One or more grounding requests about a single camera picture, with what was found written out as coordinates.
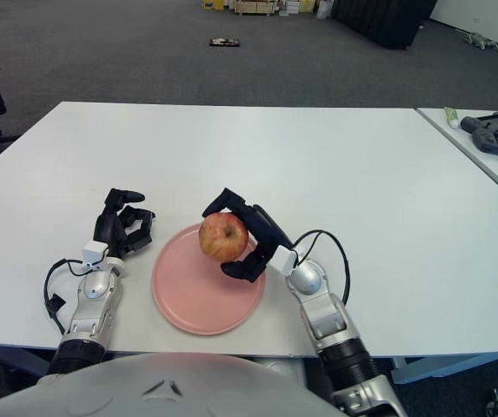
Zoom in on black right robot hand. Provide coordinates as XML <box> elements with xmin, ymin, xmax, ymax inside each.
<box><xmin>201</xmin><ymin>187</ymin><xmax>295</xmax><ymax>285</ymax></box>

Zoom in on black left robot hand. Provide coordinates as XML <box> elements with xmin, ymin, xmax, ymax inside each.
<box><xmin>92</xmin><ymin>188</ymin><xmax>158</xmax><ymax>261</ymax></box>

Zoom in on red yellow apple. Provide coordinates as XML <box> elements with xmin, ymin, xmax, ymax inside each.
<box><xmin>198</xmin><ymin>211</ymin><xmax>250</xmax><ymax>263</ymax></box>

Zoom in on pink round plate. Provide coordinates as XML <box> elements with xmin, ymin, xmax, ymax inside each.
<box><xmin>151</xmin><ymin>222</ymin><xmax>268</xmax><ymax>336</ymax></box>

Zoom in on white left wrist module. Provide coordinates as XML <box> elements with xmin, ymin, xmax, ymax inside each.
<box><xmin>81</xmin><ymin>242</ymin><xmax>110</xmax><ymax>274</ymax></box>

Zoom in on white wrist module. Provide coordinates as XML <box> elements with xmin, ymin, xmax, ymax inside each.
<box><xmin>81</xmin><ymin>242</ymin><xmax>110</xmax><ymax>274</ymax></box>
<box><xmin>270</xmin><ymin>244</ymin><xmax>307</xmax><ymax>276</ymax></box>

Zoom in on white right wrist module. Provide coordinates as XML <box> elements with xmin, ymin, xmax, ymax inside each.
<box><xmin>270</xmin><ymin>244</ymin><xmax>307</xmax><ymax>276</ymax></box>

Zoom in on grey robot torso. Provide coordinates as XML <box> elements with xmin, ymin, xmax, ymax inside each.
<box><xmin>0</xmin><ymin>350</ymin><xmax>332</xmax><ymax>417</ymax></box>

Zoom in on wooden pallet crate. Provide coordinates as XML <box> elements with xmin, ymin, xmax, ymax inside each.
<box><xmin>233</xmin><ymin>0</ymin><xmax>276</xmax><ymax>17</ymax></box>

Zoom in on white carton boxes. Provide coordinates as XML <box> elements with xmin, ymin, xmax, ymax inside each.
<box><xmin>281</xmin><ymin>0</ymin><xmax>315</xmax><ymax>17</ymax></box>

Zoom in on black curtain partition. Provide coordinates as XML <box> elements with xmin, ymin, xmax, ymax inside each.
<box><xmin>330</xmin><ymin>0</ymin><xmax>439</xmax><ymax>50</ymax></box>

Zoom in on black handheld controller with screen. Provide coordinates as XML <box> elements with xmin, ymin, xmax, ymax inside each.
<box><xmin>459</xmin><ymin>111</ymin><xmax>498</xmax><ymax>136</ymax></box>

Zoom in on grey robot dog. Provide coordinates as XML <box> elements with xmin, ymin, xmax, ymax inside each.
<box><xmin>462</xmin><ymin>32</ymin><xmax>498</xmax><ymax>51</ymax></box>

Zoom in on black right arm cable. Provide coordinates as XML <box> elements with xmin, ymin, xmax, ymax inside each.
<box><xmin>293</xmin><ymin>228</ymin><xmax>351</xmax><ymax>306</ymax></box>

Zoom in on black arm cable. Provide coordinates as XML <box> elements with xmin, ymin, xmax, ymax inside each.
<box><xmin>44</xmin><ymin>258</ymin><xmax>87</xmax><ymax>336</ymax></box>
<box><xmin>293</xmin><ymin>228</ymin><xmax>351</xmax><ymax>306</ymax></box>

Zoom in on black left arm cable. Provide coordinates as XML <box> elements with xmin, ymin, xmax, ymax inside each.
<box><xmin>44</xmin><ymin>258</ymin><xmax>87</xmax><ymax>336</ymax></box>

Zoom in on grey table frame beam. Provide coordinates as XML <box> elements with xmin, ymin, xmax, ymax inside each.
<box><xmin>0</xmin><ymin>341</ymin><xmax>55</xmax><ymax>378</ymax></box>

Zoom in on white table frame beam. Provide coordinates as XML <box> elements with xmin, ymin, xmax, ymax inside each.
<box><xmin>388</xmin><ymin>350</ymin><xmax>498</xmax><ymax>386</ymax></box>

